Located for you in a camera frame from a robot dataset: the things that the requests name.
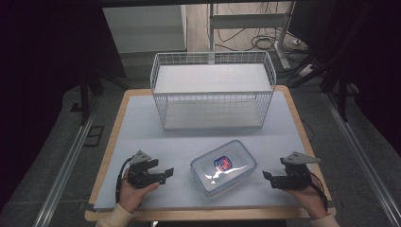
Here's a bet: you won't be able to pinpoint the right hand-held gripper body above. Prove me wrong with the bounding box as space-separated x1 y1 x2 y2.
270 151 323 191

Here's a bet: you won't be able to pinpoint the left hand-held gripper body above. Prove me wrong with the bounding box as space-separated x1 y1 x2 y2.
127 149 167 190

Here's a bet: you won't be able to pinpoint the clear plastic lidded food container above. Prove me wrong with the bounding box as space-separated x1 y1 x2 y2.
189 139 258 199

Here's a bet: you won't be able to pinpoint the white wire shelf rack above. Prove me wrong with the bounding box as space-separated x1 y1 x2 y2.
149 50 277 131

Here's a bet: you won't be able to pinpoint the person's left hand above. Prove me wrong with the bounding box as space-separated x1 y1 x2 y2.
118 167 161 215

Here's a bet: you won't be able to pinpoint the person's right hand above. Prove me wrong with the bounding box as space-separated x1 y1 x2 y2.
285 176 329 220

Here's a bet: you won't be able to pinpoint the light blue table mat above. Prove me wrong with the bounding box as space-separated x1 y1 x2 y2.
93 90 317 211

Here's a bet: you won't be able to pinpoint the black floor plate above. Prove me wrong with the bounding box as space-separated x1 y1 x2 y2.
82 125 105 148

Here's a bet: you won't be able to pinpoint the black metal stand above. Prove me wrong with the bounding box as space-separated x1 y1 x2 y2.
320 60 360 123
69 70 107 126

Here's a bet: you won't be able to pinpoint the white power strip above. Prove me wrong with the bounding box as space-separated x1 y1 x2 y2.
295 63 317 79

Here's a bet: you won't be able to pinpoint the black curtain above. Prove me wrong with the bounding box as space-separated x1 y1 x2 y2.
288 0 401 157
0 0 127 212

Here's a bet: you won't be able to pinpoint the white cabinet panel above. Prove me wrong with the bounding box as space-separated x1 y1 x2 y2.
101 4 187 55

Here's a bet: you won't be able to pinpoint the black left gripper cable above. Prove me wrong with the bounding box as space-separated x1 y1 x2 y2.
114 156 134 204

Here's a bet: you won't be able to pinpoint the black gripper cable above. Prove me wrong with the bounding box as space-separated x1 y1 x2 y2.
114 156 134 204
307 171 330 212

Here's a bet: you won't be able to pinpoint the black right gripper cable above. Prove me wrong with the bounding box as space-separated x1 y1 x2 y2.
307 171 330 212

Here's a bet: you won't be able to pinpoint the aluminium floor rail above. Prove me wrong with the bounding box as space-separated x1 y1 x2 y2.
323 92 401 223
32 96 101 227

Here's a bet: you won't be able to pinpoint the black floor cables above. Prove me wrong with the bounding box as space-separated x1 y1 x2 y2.
215 3 311 64

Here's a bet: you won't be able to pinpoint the white metal desk frame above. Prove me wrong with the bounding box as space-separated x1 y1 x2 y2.
207 1 298 71

